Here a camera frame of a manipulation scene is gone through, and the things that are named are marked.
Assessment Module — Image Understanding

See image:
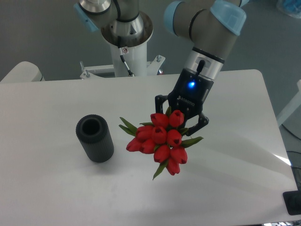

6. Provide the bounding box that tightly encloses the white metal base frame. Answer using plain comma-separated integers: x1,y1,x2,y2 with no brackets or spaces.
79,55,166,80

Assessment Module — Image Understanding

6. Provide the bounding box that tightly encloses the clear bag with blue items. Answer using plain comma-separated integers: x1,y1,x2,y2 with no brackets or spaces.
276,0,301,19

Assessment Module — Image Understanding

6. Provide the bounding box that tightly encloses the red tulip bouquet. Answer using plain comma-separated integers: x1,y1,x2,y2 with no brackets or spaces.
119,107,203,178

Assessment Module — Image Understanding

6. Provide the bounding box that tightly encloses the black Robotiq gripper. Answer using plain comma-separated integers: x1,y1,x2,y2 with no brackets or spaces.
155,69,214,136

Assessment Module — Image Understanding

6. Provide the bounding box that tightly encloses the white chair back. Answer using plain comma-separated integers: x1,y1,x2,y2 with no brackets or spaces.
0,61,45,84

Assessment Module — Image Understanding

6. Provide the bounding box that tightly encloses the white furniture leg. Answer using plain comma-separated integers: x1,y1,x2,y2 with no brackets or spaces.
276,80,301,127

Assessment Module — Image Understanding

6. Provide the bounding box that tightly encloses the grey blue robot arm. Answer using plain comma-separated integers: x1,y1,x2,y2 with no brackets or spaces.
74,0,246,136

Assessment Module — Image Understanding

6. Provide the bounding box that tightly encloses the black device at table edge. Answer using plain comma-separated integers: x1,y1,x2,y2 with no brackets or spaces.
283,191,301,216

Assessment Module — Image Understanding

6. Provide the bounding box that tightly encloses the black ribbed cylindrical vase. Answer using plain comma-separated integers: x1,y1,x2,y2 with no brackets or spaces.
76,114,114,163

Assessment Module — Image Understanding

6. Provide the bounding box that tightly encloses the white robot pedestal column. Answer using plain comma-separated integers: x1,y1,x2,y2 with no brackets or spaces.
101,11,154,77

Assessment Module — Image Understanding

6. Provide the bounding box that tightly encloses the black cable on pedestal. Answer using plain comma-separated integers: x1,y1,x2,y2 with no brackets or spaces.
117,35,135,77

